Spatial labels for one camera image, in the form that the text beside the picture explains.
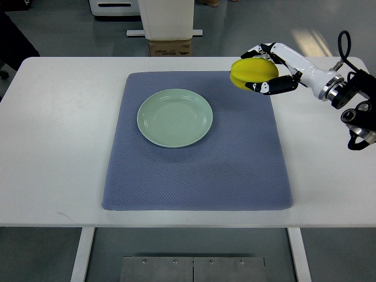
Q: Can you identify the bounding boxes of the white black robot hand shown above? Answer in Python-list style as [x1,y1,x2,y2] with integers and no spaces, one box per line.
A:
[241,43,345,101]

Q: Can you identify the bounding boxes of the yellow starfruit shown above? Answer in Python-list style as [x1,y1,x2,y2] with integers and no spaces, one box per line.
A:
[230,58,279,90]

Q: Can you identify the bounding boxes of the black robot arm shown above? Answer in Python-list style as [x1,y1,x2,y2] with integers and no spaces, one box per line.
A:
[328,31,375,151]

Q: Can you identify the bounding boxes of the light green plate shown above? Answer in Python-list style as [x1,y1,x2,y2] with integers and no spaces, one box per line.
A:
[137,89,213,149]

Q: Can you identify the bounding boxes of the blue textured mat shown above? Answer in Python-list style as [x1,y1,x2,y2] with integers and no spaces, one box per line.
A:
[101,70,294,212]

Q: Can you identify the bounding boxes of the right white table leg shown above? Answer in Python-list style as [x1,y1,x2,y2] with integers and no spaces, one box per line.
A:
[287,227,312,282]

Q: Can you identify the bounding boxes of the white table leg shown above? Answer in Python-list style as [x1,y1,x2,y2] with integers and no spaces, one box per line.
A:
[287,227,312,282]
[70,227,95,282]

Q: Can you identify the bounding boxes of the cardboard box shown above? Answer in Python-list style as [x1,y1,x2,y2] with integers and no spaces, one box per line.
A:
[148,39,192,57]

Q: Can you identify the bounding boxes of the white column stand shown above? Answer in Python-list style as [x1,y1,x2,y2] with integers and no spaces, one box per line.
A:
[126,0,203,41]

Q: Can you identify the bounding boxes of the white machine base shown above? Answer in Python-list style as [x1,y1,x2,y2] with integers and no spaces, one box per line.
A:
[88,0,140,16]

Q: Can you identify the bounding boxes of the left white table leg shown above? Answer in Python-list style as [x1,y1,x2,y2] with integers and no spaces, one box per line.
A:
[70,227,95,282]

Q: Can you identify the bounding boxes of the metal base plate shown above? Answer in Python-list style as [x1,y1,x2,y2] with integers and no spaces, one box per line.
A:
[120,256,267,281]

